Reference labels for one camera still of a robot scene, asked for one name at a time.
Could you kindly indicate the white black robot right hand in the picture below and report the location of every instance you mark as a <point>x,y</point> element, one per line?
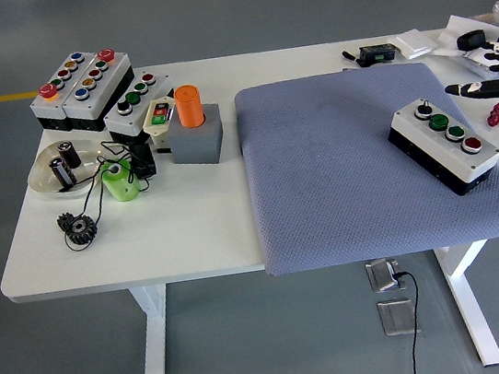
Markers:
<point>491,89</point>

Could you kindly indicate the four-button control box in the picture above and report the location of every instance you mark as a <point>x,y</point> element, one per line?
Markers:
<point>128,120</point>
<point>454,153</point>

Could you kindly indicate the five-button box with mushroom button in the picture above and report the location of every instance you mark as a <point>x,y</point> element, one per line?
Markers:
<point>46,111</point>
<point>92,95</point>

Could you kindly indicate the white foam wrapping sheet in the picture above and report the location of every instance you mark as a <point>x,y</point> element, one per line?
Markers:
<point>459,25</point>

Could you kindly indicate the black module with green terminal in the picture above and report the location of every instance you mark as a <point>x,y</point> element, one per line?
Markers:
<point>377,53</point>

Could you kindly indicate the black pen-shaped tool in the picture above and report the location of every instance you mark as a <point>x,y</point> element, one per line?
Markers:
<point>352,57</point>

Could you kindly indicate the grey-blue textured mat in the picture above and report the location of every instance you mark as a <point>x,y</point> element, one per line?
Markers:
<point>320,163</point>

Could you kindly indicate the open metal floor socket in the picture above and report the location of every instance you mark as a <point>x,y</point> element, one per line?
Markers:
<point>383,276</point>

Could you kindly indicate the white table leg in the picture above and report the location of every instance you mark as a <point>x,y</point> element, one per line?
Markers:
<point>470,304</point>
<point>153,349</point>

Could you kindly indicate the closed metal floor plate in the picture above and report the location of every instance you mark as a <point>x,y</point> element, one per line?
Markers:
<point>398,317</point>

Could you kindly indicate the grey block with hole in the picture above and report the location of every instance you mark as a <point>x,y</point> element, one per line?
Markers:
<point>197,143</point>

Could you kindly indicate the orange cylinder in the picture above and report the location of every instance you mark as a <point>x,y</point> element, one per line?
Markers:
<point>188,107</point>

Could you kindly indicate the small black box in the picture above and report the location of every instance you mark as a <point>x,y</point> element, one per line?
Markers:
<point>144,162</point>

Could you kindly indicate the green plastic cylinder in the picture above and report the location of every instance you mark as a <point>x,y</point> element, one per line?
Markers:
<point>121,184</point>

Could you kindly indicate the dark brown capacitor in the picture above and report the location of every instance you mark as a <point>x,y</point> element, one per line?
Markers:
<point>69,154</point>
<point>62,171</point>

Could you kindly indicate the large dark metal gear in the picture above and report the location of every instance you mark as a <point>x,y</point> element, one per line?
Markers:
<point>81,230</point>

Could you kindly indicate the small dark metal gear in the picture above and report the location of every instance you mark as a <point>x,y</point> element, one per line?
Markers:
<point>64,221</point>

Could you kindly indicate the clear shallow dish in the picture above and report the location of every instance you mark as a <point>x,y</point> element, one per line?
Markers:
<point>41,176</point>

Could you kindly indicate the cream red-green switch box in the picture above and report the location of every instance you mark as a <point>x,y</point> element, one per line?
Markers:
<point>152,122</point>

